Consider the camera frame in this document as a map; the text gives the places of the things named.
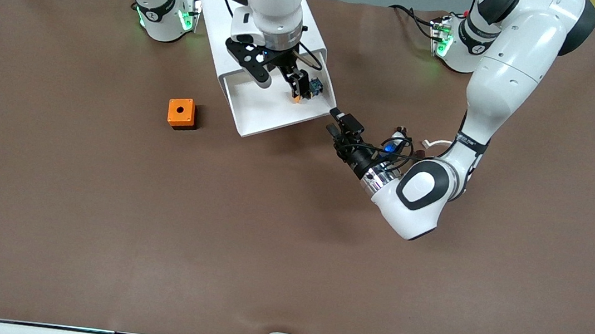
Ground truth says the white curved plastic clamp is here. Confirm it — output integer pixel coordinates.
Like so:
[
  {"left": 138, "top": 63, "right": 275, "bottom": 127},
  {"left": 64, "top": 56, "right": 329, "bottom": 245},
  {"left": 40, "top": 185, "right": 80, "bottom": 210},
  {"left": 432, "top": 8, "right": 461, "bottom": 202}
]
[{"left": 421, "top": 138, "right": 455, "bottom": 152}]

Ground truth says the orange button enclosure box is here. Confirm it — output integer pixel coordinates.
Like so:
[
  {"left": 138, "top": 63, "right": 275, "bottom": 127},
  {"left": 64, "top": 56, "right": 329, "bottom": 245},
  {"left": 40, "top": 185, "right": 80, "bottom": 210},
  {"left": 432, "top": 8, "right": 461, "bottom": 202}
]
[{"left": 166, "top": 96, "right": 199, "bottom": 132}]

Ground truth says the black arm base cable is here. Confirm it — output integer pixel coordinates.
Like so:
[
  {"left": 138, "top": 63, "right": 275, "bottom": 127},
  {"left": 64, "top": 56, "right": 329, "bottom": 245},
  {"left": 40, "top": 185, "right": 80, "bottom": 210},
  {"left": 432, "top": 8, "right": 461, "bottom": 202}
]
[{"left": 385, "top": 3, "right": 440, "bottom": 41}]

